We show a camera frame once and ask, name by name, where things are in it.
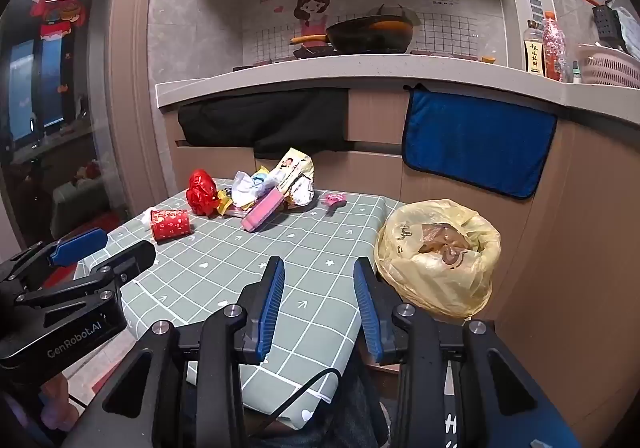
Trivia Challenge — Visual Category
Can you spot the black cloth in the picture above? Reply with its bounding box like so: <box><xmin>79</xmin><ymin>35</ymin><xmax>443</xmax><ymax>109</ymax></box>
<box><xmin>177</xmin><ymin>88</ymin><xmax>351</xmax><ymax>160</ymax></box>

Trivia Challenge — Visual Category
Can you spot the dark sauce bottle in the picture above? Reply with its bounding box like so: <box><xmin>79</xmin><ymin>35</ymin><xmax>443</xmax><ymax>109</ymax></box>
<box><xmin>522</xmin><ymin>20</ymin><xmax>547</xmax><ymax>76</ymax></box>

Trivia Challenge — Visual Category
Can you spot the cartoon wall sticker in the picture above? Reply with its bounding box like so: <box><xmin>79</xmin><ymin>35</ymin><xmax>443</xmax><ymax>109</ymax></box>
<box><xmin>245</xmin><ymin>0</ymin><xmax>501</xmax><ymax>64</ymax></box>

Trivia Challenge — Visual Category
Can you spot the black utensil holder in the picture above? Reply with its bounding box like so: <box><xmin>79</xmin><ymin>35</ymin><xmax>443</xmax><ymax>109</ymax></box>
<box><xmin>592</xmin><ymin>3</ymin><xmax>628</xmax><ymax>51</ymax></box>

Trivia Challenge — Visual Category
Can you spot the white tissue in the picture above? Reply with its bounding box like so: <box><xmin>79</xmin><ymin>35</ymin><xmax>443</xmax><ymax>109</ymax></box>
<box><xmin>231</xmin><ymin>170</ymin><xmax>276</xmax><ymax>206</ymax></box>

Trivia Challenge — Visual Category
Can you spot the white plastic bag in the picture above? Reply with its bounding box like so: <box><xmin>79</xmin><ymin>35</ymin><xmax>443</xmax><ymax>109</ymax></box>
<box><xmin>617</xmin><ymin>5</ymin><xmax>640</xmax><ymax>59</ymax></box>

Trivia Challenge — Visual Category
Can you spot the red plastic bag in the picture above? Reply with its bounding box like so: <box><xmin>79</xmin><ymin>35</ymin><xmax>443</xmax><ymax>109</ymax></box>
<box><xmin>186</xmin><ymin>169</ymin><xmax>221</xmax><ymax>216</ymax></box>

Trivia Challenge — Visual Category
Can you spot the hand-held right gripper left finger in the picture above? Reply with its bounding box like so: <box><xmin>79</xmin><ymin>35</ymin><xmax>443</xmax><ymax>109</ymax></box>
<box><xmin>65</xmin><ymin>255</ymin><xmax>286</xmax><ymax>448</ymax></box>

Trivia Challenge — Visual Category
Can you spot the red bottle with orange cap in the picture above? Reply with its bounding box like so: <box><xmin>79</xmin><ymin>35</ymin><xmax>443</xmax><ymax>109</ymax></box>
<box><xmin>542</xmin><ymin>11</ymin><xmax>567</xmax><ymax>83</ymax></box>

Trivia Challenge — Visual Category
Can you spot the blue towel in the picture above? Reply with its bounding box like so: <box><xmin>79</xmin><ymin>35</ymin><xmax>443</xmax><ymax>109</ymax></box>
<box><xmin>402</xmin><ymin>84</ymin><xmax>558</xmax><ymax>200</ymax></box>

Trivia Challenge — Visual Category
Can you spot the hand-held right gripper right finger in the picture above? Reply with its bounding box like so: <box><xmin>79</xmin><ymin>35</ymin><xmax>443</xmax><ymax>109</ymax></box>
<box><xmin>352</xmin><ymin>257</ymin><xmax>581</xmax><ymax>448</ymax></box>

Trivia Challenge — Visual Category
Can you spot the glass sliding door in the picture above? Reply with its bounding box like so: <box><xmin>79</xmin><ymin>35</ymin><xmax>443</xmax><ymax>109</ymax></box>
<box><xmin>0</xmin><ymin>0</ymin><xmax>166</xmax><ymax>279</ymax></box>

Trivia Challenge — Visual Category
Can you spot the black frying pan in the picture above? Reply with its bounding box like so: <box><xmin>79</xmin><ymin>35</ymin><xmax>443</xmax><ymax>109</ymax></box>
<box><xmin>291</xmin><ymin>15</ymin><xmax>416</xmax><ymax>55</ymax></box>

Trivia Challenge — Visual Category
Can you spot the person's left hand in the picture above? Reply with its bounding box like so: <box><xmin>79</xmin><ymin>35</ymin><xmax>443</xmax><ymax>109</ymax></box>
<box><xmin>40</xmin><ymin>373</ymin><xmax>68</xmax><ymax>431</ymax></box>

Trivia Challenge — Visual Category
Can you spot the kitchen counter cabinet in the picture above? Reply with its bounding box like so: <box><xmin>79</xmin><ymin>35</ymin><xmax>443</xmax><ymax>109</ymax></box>
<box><xmin>155</xmin><ymin>53</ymin><xmax>640</xmax><ymax>429</ymax></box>

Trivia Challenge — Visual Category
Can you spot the red paper cup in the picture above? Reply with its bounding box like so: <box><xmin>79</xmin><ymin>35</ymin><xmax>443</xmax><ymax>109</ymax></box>
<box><xmin>142</xmin><ymin>208</ymin><xmax>193</xmax><ymax>243</ymax></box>

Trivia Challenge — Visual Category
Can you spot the green checked tablecloth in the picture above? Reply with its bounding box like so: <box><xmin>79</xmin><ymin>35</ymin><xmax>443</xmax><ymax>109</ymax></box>
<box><xmin>75</xmin><ymin>190</ymin><xmax>406</xmax><ymax>429</ymax></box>

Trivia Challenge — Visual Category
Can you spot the pink packet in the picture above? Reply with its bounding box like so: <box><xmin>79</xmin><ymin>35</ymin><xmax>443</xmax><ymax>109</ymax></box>
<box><xmin>241</xmin><ymin>188</ymin><xmax>286</xmax><ymax>233</ymax></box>

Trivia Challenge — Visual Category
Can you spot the black cable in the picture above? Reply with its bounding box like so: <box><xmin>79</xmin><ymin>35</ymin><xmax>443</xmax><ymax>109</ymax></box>
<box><xmin>260</xmin><ymin>368</ymin><xmax>348</xmax><ymax>431</ymax></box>

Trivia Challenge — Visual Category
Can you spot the pink plastic basket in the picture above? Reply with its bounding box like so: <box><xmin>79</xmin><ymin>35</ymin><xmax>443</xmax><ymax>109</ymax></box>
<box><xmin>577</xmin><ymin>43</ymin><xmax>640</xmax><ymax>89</ymax></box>

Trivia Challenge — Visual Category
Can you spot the cream printed snack bag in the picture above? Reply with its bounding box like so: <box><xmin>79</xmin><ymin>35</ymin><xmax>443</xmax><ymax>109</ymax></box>
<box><xmin>270</xmin><ymin>147</ymin><xmax>316</xmax><ymax>209</ymax></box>

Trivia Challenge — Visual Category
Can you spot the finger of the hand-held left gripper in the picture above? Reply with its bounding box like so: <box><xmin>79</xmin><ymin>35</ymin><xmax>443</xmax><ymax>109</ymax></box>
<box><xmin>0</xmin><ymin>228</ymin><xmax>109</xmax><ymax>291</ymax></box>
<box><xmin>14</xmin><ymin>240</ymin><xmax>157</xmax><ymax>324</ymax></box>

